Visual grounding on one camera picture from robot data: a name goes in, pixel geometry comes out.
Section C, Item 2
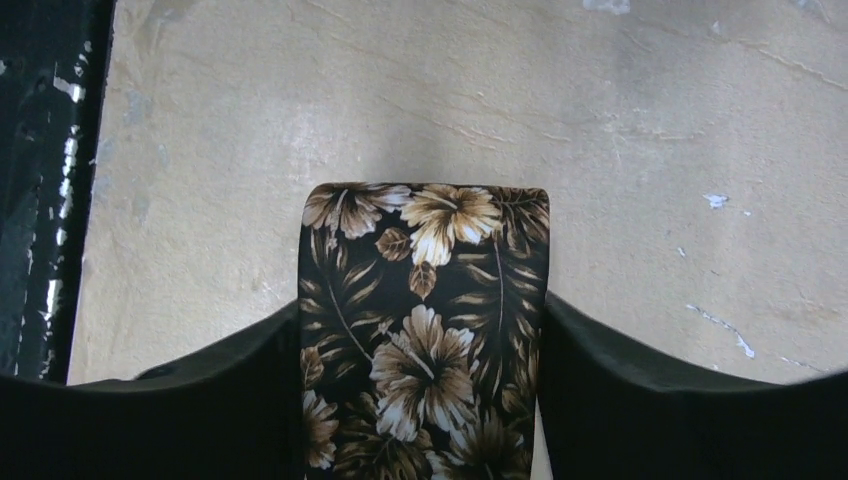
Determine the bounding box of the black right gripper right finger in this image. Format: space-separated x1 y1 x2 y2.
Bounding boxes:
538 294 847 479

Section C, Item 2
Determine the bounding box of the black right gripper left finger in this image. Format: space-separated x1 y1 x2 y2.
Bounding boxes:
1 303 305 479

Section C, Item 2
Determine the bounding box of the brown floral tie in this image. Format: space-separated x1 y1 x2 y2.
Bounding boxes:
298 182 550 479

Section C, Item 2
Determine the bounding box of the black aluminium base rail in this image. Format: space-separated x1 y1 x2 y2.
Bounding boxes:
1 1 115 383

